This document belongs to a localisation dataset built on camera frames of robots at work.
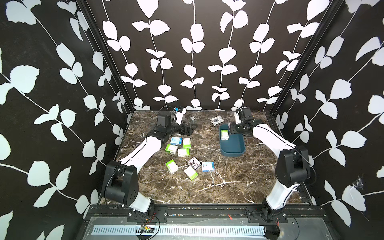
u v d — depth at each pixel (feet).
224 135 3.42
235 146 3.22
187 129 2.45
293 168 1.58
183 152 3.13
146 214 2.06
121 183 1.43
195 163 2.95
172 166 2.89
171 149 3.15
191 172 2.83
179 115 2.41
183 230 2.30
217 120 3.75
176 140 3.30
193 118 3.63
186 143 3.22
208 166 2.90
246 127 2.22
